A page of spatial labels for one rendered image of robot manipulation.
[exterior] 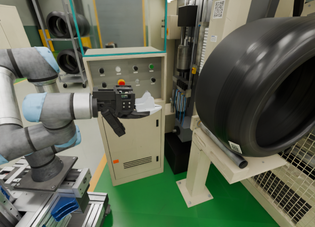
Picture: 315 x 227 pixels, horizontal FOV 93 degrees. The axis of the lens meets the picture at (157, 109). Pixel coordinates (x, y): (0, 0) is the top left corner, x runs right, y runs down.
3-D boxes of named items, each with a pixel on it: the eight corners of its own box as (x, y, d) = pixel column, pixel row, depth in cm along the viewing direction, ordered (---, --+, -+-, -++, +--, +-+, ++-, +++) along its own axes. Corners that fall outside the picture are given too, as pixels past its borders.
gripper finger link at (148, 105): (166, 98, 46) (137, 98, 43) (163, 114, 49) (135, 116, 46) (163, 94, 48) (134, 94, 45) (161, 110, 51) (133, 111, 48)
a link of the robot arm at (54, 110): (37, 108, 44) (26, 85, 38) (79, 107, 47) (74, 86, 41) (29, 130, 39) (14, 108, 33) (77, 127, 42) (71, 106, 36)
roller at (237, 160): (198, 120, 93) (204, 119, 95) (197, 126, 96) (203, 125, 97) (241, 163, 64) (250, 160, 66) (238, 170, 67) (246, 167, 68)
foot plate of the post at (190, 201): (176, 181, 157) (176, 180, 156) (198, 175, 164) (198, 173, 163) (188, 208, 135) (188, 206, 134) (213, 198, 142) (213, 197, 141)
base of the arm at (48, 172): (25, 181, 79) (16, 168, 75) (45, 158, 93) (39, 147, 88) (52, 183, 78) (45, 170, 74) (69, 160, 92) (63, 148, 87)
